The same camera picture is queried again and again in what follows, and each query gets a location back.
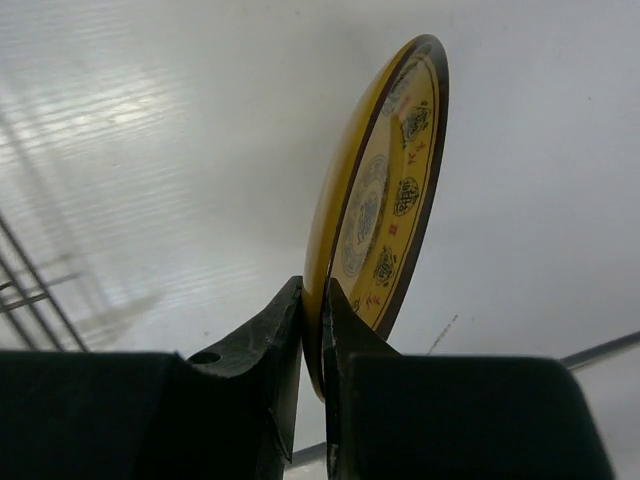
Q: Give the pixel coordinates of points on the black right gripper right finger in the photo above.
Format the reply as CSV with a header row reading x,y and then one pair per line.
x,y
395,416

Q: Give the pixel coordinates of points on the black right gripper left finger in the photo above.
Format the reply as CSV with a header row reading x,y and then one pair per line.
x,y
226,412

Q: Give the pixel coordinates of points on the yellow rimmed patterned plate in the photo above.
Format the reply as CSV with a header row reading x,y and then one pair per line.
x,y
377,196

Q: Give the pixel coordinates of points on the grey wire dish rack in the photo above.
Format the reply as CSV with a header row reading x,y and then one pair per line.
x,y
24,286

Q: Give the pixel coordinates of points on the aluminium table edge rail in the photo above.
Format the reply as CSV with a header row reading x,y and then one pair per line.
x,y
601,352

